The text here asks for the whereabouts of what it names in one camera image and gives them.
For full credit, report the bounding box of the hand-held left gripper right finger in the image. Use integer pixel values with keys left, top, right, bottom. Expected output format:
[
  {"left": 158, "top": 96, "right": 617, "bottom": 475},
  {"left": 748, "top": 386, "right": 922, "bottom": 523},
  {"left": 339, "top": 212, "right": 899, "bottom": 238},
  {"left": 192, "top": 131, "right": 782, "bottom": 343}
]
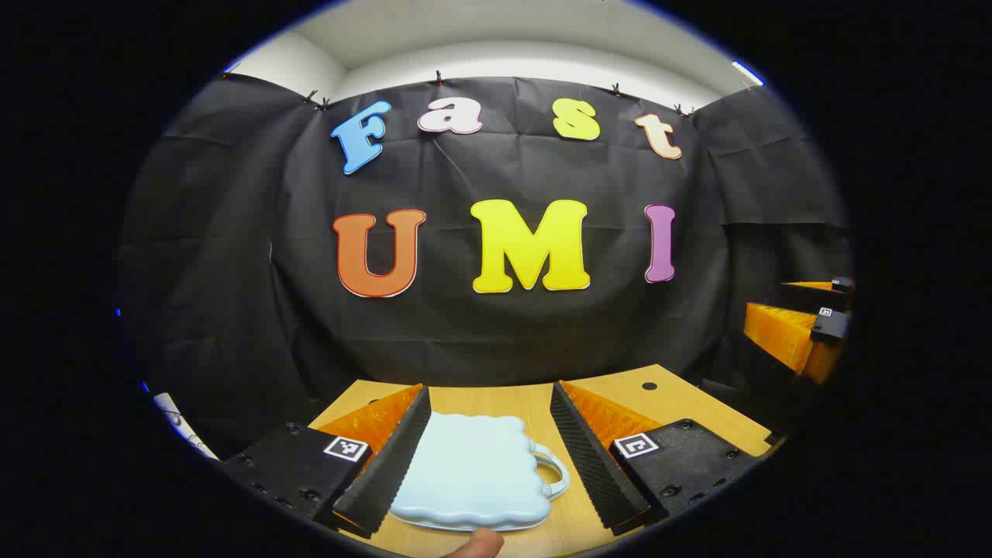
[{"left": 549, "top": 380, "right": 764, "bottom": 537}]

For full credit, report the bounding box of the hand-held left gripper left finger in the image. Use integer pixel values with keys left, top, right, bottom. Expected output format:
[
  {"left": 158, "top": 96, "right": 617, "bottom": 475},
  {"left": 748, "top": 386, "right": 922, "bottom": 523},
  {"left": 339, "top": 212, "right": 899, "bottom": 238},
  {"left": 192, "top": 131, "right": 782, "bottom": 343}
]
[{"left": 221, "top": 384, "right": 432, "bottom": 541}]

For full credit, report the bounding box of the light blue suitcase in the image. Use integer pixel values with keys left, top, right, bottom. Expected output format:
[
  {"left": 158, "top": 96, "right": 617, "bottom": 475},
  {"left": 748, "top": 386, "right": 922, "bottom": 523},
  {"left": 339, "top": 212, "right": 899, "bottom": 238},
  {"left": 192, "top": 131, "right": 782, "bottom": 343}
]
[{"left": 387, "top": 411, "right": 572, "bottom": 532}]

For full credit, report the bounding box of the black backdrop cloth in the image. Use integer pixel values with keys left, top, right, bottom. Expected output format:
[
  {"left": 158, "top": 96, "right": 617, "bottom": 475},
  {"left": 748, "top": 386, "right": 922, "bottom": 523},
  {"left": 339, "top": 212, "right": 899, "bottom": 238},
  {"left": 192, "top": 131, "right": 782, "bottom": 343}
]
[{"left": 116, "top": 71, "right": 853, "bottom": 462}]

